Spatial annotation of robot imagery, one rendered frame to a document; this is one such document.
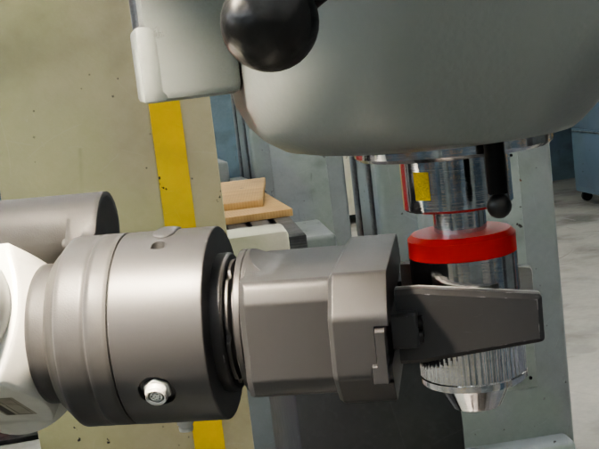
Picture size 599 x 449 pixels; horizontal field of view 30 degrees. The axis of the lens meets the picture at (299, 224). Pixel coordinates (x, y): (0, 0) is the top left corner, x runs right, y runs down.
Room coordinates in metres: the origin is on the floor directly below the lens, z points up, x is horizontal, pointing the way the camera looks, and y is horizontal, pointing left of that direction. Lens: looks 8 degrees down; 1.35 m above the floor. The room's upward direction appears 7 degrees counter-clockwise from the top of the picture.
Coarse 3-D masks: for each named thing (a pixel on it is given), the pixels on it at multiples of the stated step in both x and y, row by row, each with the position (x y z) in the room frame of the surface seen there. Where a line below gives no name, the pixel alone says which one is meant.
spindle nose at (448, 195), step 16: (464, 160) 0.46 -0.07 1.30; (480, 160) 0.46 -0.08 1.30; (400, 176) 0.48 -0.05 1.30; (432, 176) 0.46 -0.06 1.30; (448, 176) 0.46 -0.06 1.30; (464, 176) 0.46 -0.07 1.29; (480, 176) 0.46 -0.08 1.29; (432, 192) 0.46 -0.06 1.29; (448, 192) 0.46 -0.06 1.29; (464, 192) 0.46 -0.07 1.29; (480, 192) 0.46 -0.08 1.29; (512, 192) 0.47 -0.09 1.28; (416, 208) 0.47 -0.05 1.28; (432, 208) 0.46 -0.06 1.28; (448, 208) 0.46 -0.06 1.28; (464, 208) 0.46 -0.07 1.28; (480, 208) 0.46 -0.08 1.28
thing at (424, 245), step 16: (496, 224) 0.48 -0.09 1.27; (416, 240) 0.47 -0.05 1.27; (432, 240) 0.47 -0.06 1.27; (448, 240) 0.46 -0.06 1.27; (464, 240) 0.46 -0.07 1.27; (480, 240) 0.46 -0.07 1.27; (496, 240) 0.46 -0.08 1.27; (512, 240) 0.47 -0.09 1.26; (416, 256) 0.47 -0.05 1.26; (432, 256) 0.46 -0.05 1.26; (448, 256) 0.46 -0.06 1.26; (464, 256) 0.46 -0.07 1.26; (480, 256) 0.46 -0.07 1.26; (496, 256) 0.46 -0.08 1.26
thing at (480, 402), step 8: (488, 392) 0.47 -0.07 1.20; (496, 392) 0.47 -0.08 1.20; (504, 392) 0.47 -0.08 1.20; (448, 400) 0.48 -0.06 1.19; (456, 400) 0.47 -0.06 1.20; (464, 400) 0.47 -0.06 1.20; (472, 400) 0.47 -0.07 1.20; (480, 400) 0.47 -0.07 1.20; (488, 400) 0.47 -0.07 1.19; (496, 400) 0.47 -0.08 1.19; (456, 408) 0.48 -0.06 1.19; (464, 408) 0.47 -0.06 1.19; (472, 408) 0.47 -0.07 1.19; (480, 408) 0.47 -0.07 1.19; (488, 408) 0.47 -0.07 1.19
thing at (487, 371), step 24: (432, 264) 0.46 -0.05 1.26; (456, 264) 0.46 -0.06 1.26; (480, 264) 0.46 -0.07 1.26; (504, 264) 0.46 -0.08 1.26; (504, 288) 0.46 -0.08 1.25; (456, 360) 0.46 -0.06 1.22; (480, 360) 0.46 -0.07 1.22; (504, 360) 0.46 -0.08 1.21; (432, 384) 0.47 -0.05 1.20; (456, 384) 0.46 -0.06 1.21; (480, 384) 0.46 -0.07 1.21; (504, 384) 0.46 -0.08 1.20
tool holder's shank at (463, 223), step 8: (432, 216) 0.48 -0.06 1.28; (440, 216) 0.47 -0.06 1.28; (448, 216) 0.47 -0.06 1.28; (456, 216) 0.47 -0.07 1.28; (464, 216) 0.47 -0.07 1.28; (472, 216) 0.47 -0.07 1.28; (480, 216) 0.47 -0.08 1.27; (440, 224) 0.48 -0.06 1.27; (448, 224) 0.47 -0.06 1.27; (456, 224) 0.47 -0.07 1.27; (464, 224) 0.47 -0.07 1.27; (472, 224) 0.47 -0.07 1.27; (480, 224) 0.47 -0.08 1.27; (440, 232) 0.48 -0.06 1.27; (448, 232) 0.47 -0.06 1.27; (456, 232) 0.47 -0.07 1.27; (464, 232) 0.47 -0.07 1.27; (472, 232) 0.47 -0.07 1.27
